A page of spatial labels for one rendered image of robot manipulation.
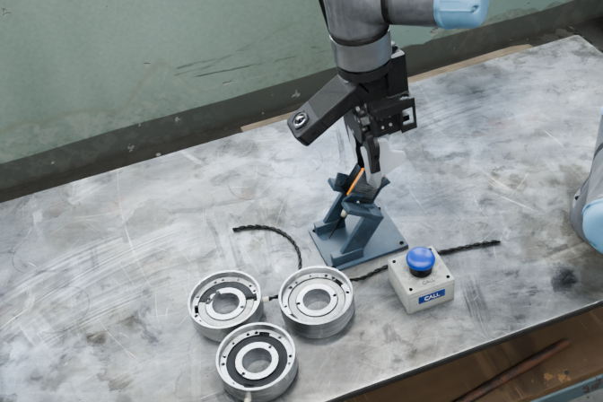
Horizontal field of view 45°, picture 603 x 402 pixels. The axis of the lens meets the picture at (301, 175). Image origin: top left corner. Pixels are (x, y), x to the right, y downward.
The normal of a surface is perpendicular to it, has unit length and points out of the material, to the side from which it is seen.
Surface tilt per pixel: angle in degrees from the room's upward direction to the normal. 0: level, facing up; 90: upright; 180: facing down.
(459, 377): 0
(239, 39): 90
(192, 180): 0
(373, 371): 0
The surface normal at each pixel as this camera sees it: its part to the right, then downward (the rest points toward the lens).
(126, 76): 0.32, 0.60
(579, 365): -0.11, -0.75
